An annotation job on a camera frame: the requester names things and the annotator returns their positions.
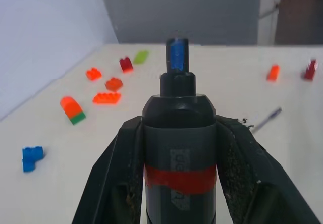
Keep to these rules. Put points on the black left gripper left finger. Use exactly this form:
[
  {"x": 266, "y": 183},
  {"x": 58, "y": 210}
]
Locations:
[{"x": 106, "y": 173}]

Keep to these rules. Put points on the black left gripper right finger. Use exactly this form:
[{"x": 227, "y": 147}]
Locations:
[{"x": 265, "y": 183}]

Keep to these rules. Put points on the orange and green rounded brick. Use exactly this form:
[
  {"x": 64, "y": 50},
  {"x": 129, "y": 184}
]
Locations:
[{"x": 72, "y": 110}]

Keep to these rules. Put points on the flat orange toy brick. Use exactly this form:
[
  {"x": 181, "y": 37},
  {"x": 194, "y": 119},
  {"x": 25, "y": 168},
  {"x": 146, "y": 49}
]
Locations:
[{"x": 107, "y": 98}]

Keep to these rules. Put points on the blue toy brick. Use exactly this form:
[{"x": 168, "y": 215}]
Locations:
[{"x": 31, "y": 159}]

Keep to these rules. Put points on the dark orange toy brick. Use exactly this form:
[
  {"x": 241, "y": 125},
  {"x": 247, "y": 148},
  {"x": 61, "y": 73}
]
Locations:
[{"x": 113, "y": 83}]

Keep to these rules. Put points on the small orange toy brick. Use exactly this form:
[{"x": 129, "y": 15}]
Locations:
[{"x": 93, "y": 73}]

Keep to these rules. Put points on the dark red toy brick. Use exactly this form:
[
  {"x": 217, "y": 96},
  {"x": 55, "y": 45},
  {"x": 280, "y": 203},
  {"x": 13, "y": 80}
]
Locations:
[{"x": 126, "y": 64}]

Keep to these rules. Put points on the tall orange toy brick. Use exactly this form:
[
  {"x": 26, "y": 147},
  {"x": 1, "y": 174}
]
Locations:
[{"x": 273, "y": 72}]

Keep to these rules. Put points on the lime green toy brick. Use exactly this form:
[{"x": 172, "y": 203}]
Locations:
[{"x": 141, "y": 57}]

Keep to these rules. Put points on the dark red slanted brick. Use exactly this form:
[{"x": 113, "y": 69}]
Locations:
[{"x": 310, "y": 70}]

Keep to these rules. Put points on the white cabinet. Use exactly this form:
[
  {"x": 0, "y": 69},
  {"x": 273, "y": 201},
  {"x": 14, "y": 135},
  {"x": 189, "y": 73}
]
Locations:
[{"x": 268, "y": 9}]

